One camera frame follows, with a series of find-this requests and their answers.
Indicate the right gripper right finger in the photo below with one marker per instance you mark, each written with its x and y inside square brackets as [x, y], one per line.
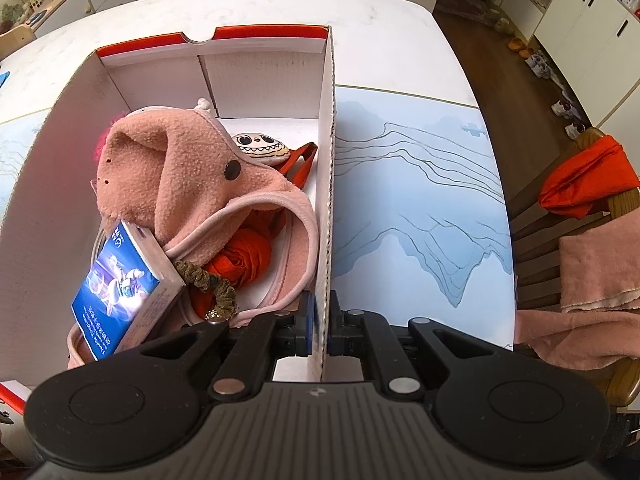
[337, 336]

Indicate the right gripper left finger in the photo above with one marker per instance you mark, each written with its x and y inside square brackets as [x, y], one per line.
[304, 324]

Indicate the white red cardboard box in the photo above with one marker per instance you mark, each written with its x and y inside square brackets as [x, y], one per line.
[276, 80]

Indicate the olive green scrunchie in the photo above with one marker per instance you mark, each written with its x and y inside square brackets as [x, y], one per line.
[212, 298]

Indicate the blue mountain print mat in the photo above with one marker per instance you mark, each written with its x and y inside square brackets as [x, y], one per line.
[420, 225]

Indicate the owl face plush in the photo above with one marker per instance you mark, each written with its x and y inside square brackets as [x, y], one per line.
[262, 148]

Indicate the pink fleece hat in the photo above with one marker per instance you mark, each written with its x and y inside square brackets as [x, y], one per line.
[178, 173]

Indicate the wooden chair with clothes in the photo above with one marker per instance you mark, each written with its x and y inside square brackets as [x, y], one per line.
[541, 290]

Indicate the pink scarf on chair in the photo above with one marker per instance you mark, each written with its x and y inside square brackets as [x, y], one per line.
[598, 321]

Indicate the red fuzzy plush toy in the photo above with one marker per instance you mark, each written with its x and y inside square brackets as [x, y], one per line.
[100, 143]

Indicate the red cloth on chair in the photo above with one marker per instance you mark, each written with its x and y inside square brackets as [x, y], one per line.
[576, 187]

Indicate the white cabinet row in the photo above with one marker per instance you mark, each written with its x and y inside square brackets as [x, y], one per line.
[595, 46]

